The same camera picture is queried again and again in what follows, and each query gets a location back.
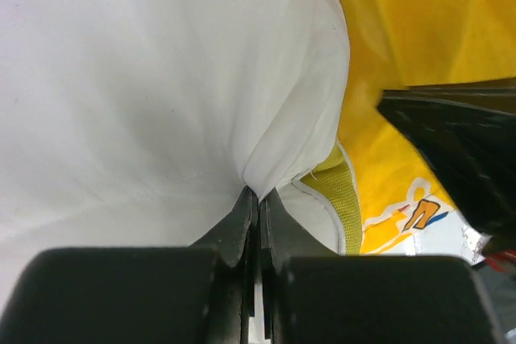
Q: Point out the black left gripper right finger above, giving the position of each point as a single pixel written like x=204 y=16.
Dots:
x=313 y=295

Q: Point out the white pillow yellow piping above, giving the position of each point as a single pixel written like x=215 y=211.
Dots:
x=138 y=121

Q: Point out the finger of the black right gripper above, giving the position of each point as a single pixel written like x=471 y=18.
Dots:
x=466 y=135

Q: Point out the yellow pillowcase with logo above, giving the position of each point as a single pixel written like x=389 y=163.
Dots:
x=399 y=43

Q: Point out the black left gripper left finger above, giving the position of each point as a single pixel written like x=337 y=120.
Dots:
x=201 y=293

